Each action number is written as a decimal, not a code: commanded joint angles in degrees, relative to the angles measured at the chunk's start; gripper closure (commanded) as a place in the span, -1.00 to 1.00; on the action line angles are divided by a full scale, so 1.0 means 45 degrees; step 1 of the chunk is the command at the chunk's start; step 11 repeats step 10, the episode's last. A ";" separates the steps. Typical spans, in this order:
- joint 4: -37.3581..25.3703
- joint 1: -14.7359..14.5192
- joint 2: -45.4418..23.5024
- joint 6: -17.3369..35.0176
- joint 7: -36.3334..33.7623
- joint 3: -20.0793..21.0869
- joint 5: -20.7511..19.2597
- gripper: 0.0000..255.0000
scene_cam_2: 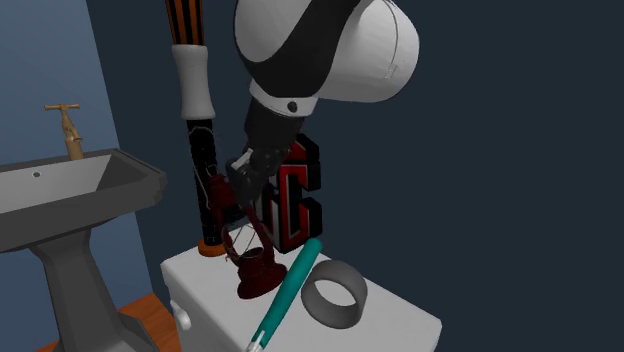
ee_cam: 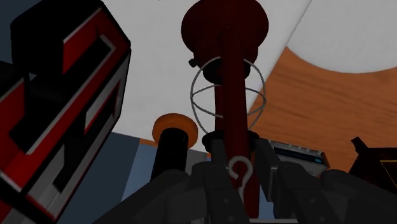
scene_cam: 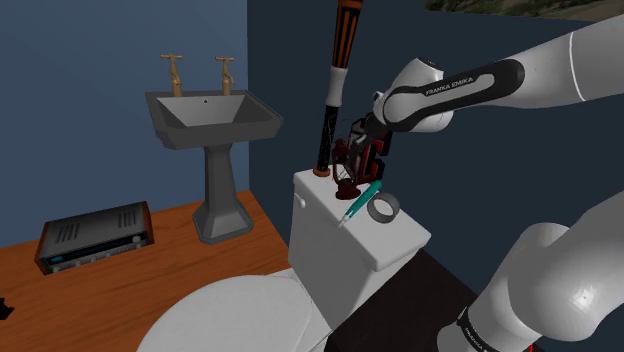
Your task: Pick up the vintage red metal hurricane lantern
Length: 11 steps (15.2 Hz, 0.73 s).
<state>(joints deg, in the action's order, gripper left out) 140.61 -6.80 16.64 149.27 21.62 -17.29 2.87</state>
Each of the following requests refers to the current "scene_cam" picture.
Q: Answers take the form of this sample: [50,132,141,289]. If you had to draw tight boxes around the dark red toy figure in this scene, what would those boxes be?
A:
[330,117,367,202]

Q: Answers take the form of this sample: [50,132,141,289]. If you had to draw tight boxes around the teal syringe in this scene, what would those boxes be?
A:
[337,179,384,229]

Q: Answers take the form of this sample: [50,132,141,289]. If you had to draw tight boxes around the grey tape roll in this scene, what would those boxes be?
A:
[366,191,402,225]

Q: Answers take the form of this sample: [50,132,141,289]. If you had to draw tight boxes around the white toilet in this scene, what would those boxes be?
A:
[135,167,433,352]

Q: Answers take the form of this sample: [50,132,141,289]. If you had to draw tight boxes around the orange black baseball bat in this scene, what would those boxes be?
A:
[312,0,365,179]

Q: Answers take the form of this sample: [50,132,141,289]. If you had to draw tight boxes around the black stereo receiver wooden case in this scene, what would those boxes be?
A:
[33,200,156,276]

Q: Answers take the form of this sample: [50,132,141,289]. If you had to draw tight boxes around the grey pedestal sink brass taps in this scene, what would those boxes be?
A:
[144,52,285,246]

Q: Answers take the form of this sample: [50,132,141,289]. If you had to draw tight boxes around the wall picture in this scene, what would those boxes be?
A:
[424,0,624,23]

